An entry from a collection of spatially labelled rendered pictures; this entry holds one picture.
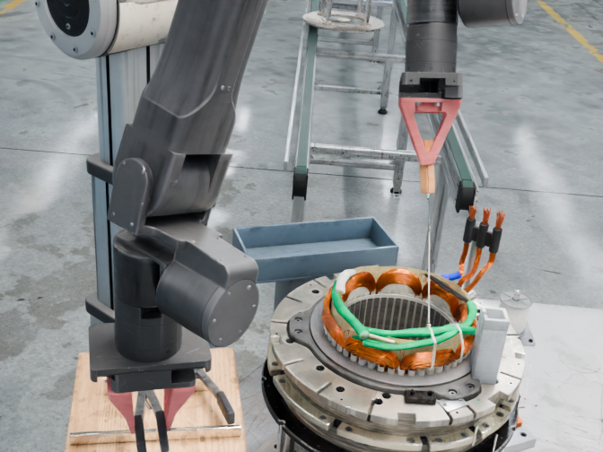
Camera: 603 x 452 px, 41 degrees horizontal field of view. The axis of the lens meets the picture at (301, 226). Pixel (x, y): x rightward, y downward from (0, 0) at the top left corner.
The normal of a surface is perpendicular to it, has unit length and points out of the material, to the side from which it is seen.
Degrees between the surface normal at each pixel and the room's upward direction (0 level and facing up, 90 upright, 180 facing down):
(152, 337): 91
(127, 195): 75
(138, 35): 118
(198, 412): 0
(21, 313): 0
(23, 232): 0
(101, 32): 108
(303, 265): 90
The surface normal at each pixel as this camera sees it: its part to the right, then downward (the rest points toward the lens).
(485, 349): -0.04, 0.46
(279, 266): 0.29, 0.46
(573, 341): 0.07, -0.88
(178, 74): -0.50, -0.02
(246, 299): 0.77, 0.36
